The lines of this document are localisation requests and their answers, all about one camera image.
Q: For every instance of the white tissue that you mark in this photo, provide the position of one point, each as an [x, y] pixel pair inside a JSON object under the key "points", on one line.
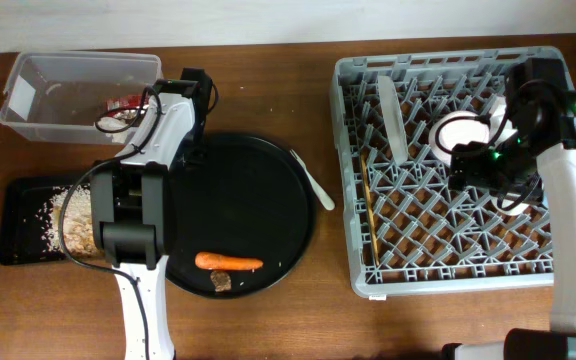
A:
{"points": [[116, 124]]}

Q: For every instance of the grey dishwasher rack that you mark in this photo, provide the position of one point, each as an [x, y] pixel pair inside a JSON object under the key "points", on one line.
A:
{"points": [[431, 239]]}

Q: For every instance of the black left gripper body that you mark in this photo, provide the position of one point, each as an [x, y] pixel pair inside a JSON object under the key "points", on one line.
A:
{"points": [[194, 151]]}

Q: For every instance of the black rectangular tray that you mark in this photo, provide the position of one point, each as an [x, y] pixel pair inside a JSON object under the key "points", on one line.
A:
{"points": [[26, 225]]}

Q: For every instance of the clear plastic waste bin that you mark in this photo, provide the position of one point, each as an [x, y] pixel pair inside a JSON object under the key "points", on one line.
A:
{"points": [[57, 96]]}

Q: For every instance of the brown food scrap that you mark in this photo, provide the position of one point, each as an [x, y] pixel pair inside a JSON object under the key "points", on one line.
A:
{"points": [[221, 281]]}

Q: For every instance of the pink plastic bowl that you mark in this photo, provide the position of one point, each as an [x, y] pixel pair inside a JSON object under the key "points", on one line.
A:
{"points": [[458, 127]]}

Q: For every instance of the wooden chopstick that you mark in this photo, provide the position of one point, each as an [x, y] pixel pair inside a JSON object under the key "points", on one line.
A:
{"points": [[369, 209]]}

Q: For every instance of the small white cup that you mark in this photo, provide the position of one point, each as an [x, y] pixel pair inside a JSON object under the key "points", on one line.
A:
{"points": [[505, 206]]}

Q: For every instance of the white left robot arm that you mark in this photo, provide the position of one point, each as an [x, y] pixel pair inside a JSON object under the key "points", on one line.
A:
{"points": [[132, 207]]}

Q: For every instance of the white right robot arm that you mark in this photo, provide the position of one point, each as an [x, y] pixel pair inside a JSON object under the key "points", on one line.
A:
{"points": [[542, 109]]}

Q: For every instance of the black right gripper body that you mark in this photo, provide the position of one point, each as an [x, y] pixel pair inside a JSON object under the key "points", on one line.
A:
{"points": [[503, 168]]}

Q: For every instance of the round black serving tray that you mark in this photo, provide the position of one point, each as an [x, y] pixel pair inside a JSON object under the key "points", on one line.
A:
{"points": [[246, 198]]}

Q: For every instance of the rice and peanut scraps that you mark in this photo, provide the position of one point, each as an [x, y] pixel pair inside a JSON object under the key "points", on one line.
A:
{"points": [[77, 227]]}

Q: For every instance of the red strawberry snack wrapper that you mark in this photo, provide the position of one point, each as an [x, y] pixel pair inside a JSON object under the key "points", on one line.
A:
{"points": [[122, 103]]}

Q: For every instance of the grey plate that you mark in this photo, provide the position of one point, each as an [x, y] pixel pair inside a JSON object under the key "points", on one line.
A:
{"points": [[393, 119]]}

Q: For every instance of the white plastic fork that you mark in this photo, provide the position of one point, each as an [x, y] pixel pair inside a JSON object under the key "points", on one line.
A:
{"points": [[318, 190]]}

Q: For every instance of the orange carrot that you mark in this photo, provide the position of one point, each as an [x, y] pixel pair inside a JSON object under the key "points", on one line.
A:
{"points": [[214, 261]]}

